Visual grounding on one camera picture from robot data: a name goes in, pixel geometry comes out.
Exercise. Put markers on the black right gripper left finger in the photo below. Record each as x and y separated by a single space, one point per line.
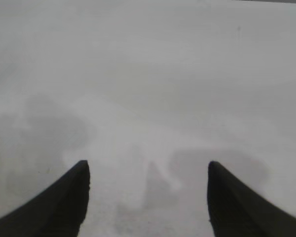
56 207

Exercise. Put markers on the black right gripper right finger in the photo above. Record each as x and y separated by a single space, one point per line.
236 209

